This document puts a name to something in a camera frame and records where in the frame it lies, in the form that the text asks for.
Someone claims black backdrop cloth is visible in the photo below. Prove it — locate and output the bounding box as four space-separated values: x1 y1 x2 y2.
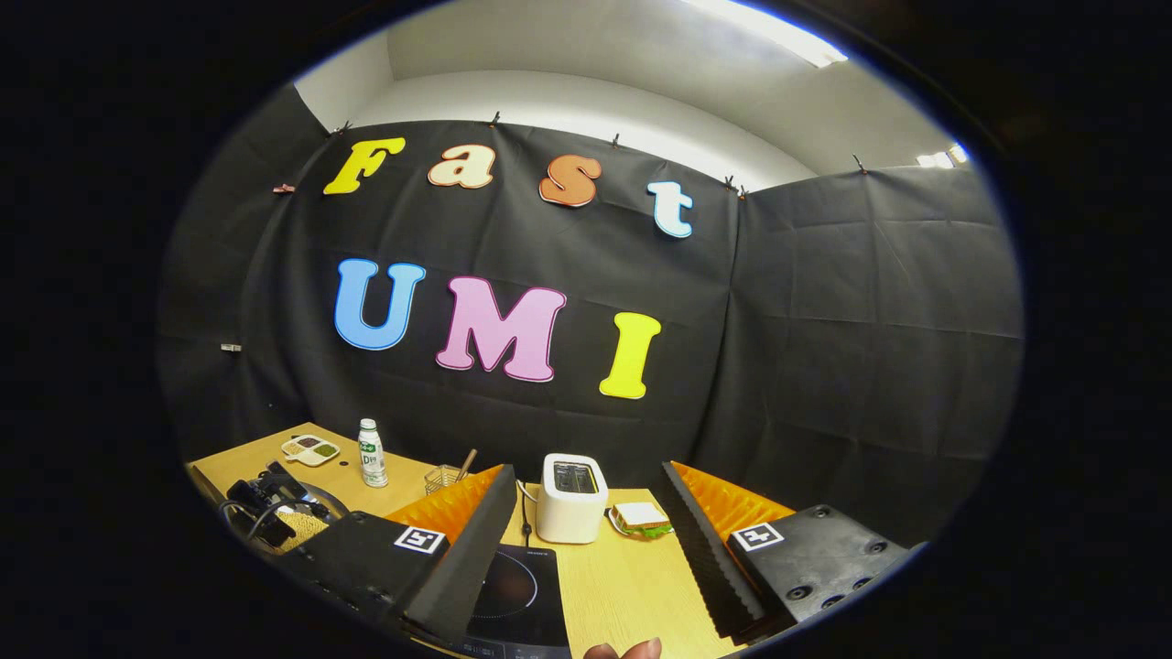
154 82 1025 550

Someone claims white divided dish of beans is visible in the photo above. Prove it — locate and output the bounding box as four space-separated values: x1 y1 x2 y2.
280 434 342 468

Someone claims wire mesh utensil holder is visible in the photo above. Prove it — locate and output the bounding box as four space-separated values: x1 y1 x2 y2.
424 464 472 497

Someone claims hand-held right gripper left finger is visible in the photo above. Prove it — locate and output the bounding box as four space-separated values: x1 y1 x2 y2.
275 464 518 646

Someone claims sandwich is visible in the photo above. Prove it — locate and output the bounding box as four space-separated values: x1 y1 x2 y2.
608 501 675 539

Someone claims black induction cooktop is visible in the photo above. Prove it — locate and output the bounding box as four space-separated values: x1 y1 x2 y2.
453 543 573 659

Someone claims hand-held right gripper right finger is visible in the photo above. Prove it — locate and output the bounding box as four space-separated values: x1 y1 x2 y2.
661 460 928 642

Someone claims white toaster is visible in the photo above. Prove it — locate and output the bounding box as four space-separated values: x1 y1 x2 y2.
536 453 610 545

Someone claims steel pot with soybeans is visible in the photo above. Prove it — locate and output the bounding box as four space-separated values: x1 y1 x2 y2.
275 485 353 550

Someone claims white bottle with green label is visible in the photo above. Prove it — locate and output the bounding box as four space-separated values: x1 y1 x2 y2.
357 418 389 489

